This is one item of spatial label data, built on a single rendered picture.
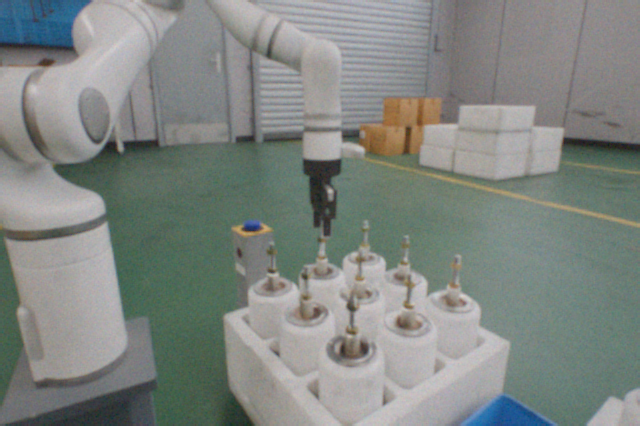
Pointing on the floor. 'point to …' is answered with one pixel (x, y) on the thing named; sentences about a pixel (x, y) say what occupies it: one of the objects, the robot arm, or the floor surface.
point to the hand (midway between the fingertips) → (321, 226)
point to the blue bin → (506, 414)
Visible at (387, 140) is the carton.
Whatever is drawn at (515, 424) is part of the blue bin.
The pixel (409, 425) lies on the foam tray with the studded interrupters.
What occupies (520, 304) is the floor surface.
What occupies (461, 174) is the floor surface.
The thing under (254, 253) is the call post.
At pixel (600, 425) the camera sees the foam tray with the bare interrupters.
